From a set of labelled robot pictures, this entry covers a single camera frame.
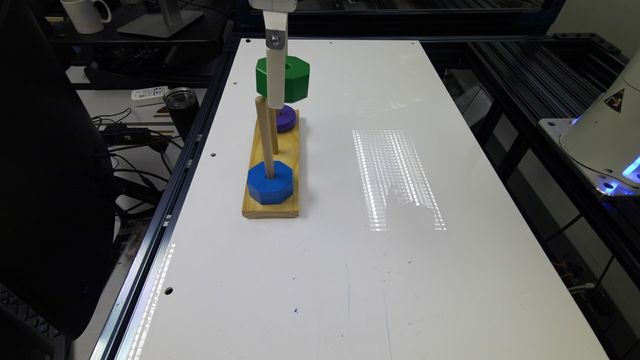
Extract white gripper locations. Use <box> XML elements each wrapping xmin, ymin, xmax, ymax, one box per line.
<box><xmin>249</xmin><ymin>0</ymin><xmax>297</xmax><ymax>109</ymax></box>

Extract green octagonal block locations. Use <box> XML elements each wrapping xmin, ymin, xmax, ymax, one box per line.
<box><xmin>255</xmin><ymin>56</ymin><xmax>310</xmax><ymax>103</ymax></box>

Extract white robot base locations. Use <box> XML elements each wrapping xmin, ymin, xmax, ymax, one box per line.
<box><xmin>538</xmin><ymin>55</ymin><xmax>639</xmax><ymax>198</ymax></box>

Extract purple round block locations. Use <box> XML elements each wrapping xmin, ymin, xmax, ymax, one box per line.
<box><xmin>276</xmin><ymin>105</ymin><xmax>297</xmax><ymax>133</ymax></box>

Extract blue octagonal block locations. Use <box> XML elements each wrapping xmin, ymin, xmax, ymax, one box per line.
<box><xmin>247</xmin><ymin>161</ymin><xmax>294</xmax><ymax>205</ymax></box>

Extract front wooden peg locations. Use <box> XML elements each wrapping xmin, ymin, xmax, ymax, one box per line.
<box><xmin>255</xmin><ymin>96</ymin><xmax>275</xmax><ymax>180</ymax></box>

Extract wooden peg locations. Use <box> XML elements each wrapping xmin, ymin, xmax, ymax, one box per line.
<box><xmin>255</xmin><ymin>96</ymin><xmax>275</xmax><ymax>180</ymax></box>
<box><xmin>267</xmin><ymin>107</ymin><xmax>279</xmax><ymax>155</ymax></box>

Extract middle wooden peg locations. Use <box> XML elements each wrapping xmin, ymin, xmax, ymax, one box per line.
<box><xmin>267</xmin><ymin>107</ymin><xmax>279</xmax><ymax>155</ymax></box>

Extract monitor stand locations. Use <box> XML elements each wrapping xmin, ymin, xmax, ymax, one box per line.
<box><xmin>117</xmin><ymin>0</ymin><xmax>204</xmax><ymax>39</ymax></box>

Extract black tumbler cup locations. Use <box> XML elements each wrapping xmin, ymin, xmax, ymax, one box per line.
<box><xmin>163</xmin><ymin>87</ymin><xmax>199</xmax><ymax>142</ymax></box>

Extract white remote control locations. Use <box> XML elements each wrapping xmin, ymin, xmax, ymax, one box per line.
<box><xmin>131</xmin><ymin>86</ymin><xmax>169</xmax><ymax>102</ymax></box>

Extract white mug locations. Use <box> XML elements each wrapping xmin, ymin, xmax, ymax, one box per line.
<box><xmin>61</xmin><ymin>0</ymin><xmax>112</xmax><ymax>35</ymax></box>

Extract black office chair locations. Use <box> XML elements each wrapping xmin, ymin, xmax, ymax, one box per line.
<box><xmin>1</xmin><ymin>1</ymin><xmax>116</xmax><ymax>339</ymax></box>

